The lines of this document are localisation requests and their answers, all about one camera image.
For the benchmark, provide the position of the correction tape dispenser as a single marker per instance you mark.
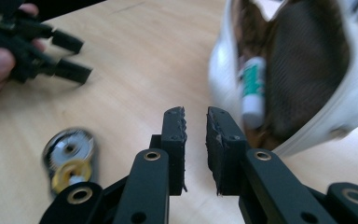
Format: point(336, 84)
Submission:
point(70, 158)

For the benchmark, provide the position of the white pencil case brown lining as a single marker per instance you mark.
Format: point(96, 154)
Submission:
point(307, 68)

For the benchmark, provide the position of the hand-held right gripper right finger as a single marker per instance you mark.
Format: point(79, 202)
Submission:
point(225, 152)

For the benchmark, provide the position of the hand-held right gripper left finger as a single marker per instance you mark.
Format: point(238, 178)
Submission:
point(174, 149)

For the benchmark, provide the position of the white and green glue stick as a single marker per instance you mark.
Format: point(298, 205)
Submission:
point(253, 93)

